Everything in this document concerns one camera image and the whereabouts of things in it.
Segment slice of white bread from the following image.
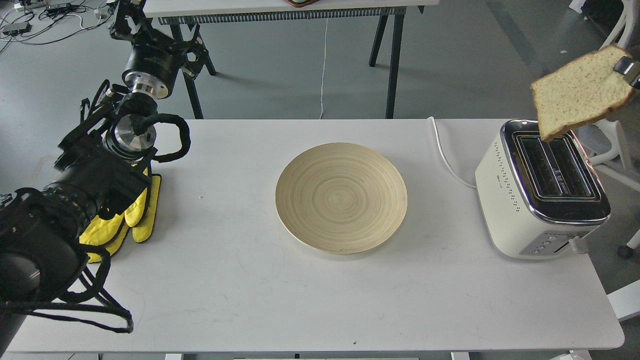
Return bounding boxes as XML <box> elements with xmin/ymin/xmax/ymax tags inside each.
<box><xmin>530</xmin><ymin>45</ymin><xmax>635</xmax><ymax>142</ymax></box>

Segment cables and power strips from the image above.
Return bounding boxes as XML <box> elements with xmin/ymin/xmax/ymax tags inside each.
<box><xmin>0</xmin><ymin>0</ymin><xmax>118</xmax><ymax>51</ymax></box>

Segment background table with black legs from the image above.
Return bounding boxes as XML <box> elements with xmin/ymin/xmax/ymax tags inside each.
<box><xmin>143</xmin><ymin>0</ymin><xmax>440</xmax><ymax>119</ymax></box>

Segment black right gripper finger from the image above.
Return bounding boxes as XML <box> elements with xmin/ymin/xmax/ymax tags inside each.
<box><xmin>613</xmin><ymin>55</ymin><xmax>640</xmax><ymax>90</ymax></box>

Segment round bamboo plate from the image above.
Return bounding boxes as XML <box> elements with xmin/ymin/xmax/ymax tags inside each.
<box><xmin>274</xmin><ymin>142</ymin><xmax>409</xmax><ymax>255</ymax></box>

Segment brown object on background table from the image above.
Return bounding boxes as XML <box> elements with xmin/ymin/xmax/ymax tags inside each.
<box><xmin>286</xmin><ymin>0</ymin><xmax>318</xmax><ymax>8</ymax></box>

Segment white chair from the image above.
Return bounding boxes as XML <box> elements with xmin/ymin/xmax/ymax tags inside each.
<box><xmin>590</xmin><ymin>0</ymin><xmax>639</xmax><ymax>259</ymax></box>

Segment yellow oven mitt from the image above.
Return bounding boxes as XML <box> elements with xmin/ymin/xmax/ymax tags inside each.
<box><xmin>78</xmin><ymin>166</ymin><xmax>162</xmax><ymax>256</ymax></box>

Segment cream two-slot toaster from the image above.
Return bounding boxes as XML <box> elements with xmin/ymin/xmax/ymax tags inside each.
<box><xmin>475</xmin><ymin>119</ymin><xmax>611</xmax><ymax>260</ymax></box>

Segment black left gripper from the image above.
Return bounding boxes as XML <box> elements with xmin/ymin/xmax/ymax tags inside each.
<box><xmin>109</xmin><ymin>0</ymin><xmax>209</xmax><ymax>100</ymax></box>

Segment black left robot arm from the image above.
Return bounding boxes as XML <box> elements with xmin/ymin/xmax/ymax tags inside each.
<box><xmin>0</xmin><ymin>0</ymin><xmax>215</xmax><ymax>349</ymax></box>

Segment thin white hanging cable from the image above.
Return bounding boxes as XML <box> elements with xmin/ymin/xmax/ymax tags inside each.
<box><xmin>319</xmin><ymin>18</ymin><xmax>329</xmax><ymax>120</ymax></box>

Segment white toaster power cable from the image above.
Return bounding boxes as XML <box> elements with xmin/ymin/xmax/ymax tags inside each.
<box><xmin>427</xmin><ymin>116</ymin><xmax>477</xmax><ymax>190</ymax></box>

